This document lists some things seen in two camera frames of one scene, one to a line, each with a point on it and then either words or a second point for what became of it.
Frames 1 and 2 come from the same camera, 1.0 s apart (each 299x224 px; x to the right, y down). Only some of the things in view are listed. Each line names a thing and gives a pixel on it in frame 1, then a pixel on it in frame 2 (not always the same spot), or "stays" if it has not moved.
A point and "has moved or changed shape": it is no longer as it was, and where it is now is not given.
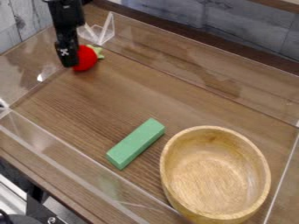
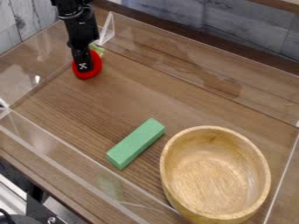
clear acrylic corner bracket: x=98 y=34 stays
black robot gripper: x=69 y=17 → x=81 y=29
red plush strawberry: x=89 y=55 has moved or changed shape
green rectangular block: x=135 y=143 stays
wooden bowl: x=215 y=173 stays
